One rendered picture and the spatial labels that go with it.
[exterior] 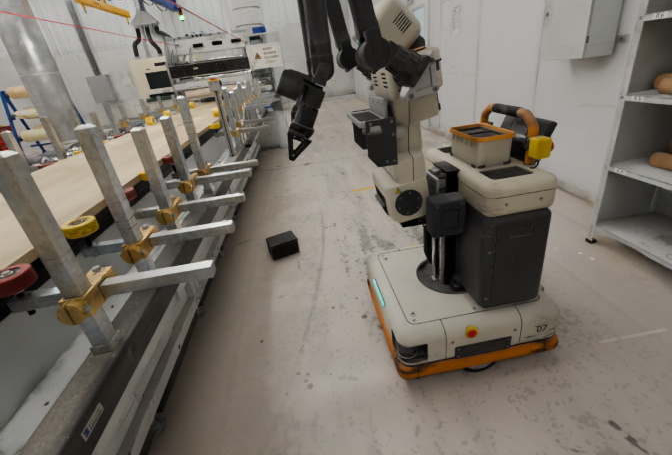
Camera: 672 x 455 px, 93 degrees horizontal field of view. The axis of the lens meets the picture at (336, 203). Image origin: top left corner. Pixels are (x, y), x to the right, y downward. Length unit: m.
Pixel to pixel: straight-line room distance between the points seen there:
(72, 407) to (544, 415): 1.40
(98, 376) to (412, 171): 1.01
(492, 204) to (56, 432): 1.18
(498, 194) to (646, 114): 1.43
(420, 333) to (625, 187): 1.68
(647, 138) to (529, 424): 1.70
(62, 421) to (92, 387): 0.07
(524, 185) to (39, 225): 1.24
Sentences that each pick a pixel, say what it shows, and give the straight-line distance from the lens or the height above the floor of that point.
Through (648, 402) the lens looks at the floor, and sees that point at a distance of 1.73.
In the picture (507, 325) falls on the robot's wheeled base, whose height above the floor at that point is 0.24.
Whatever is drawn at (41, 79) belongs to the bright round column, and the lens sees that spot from 6.58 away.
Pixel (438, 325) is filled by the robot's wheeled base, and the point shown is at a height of 0.28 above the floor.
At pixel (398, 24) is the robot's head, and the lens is 1.10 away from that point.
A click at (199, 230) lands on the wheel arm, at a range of 1.03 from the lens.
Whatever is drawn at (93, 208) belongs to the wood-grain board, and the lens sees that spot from 1.30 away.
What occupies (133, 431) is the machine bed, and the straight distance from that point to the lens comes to 1.51.
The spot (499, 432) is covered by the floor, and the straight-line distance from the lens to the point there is 1.47.
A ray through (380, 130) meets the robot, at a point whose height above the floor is 1.01.
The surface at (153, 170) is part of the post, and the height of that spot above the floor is 0.98.
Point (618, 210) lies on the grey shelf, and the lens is 2.62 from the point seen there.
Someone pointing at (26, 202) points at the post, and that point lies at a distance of 0.79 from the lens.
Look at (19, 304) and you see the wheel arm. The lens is 1.00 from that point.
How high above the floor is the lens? 1.23
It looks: 24 degrees down
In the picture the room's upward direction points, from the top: 8 degrees counter-clockwise
